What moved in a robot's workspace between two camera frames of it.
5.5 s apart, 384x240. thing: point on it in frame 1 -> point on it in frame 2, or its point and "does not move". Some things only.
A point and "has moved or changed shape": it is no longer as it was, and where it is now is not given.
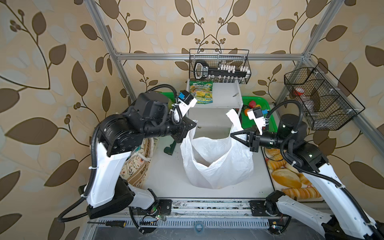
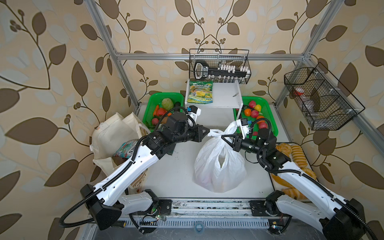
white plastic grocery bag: (217, 162) has moved or changed shape
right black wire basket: (325, 104) does not move
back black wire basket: (219, 65) does not move
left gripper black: (183, 127) -> (199, 134)
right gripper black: (253, 144) -> (237, 141)
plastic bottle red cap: (306, 101) does not move
